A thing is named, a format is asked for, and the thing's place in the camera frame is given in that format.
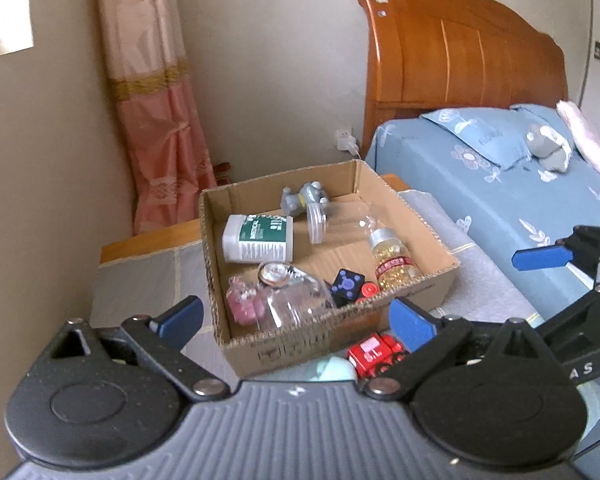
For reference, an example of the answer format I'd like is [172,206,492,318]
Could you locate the white wall charger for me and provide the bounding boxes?
[334,129,361,157]

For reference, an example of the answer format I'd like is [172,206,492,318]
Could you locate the blue floral pillow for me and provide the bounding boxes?
[420,105,576,170]

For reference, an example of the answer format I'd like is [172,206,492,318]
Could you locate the blue floral bed sheet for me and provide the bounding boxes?
[364,117,600,321]

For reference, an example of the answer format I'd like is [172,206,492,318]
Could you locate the pink keychain toy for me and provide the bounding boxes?
[227,277,268,326]

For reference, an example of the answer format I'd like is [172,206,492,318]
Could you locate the pink curtain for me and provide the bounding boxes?
[94,0,218,236]

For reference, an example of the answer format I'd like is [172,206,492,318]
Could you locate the black toy train car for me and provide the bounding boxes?
[328,269,381,308]

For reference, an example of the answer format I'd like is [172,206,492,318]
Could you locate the clear container with red label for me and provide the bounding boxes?
[257,265,333,333]

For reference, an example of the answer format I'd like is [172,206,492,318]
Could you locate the grey plush toy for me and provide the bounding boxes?
[525,124,573,173]

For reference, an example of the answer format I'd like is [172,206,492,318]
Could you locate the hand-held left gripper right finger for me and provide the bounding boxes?
[364,297,567,402]

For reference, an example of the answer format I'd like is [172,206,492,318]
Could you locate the grey translucent animal figurine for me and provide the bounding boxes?
[280,181,331,220]

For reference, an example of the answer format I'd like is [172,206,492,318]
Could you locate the wooden bed headboard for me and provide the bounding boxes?
[356,0,570,161]

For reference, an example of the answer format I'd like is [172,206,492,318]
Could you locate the red toy train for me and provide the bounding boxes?
[346,332,411,378]

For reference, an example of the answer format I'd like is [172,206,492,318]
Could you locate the mint green egg-shaped case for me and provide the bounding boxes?
[300,355,358,383]

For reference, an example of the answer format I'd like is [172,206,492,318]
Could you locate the gold bead jar silver lid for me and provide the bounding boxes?
[367,227,423,291]

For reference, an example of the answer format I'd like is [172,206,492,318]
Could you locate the cardboard box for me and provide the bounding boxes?
[198,160,461,378]

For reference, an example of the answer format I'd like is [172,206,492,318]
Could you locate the pink cloth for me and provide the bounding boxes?
[555,100,600,186]

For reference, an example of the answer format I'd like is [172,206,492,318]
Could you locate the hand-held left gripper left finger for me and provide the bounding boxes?
[27,296,231,402]

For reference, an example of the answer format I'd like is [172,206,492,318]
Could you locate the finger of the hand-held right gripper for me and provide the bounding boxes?
[512,226,600,288]

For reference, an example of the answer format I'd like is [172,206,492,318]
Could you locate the clear plastic cup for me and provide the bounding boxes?
[307,199,381,246]

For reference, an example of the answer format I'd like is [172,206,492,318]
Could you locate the white bottle with green label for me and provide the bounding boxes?
[222,214,295,264]

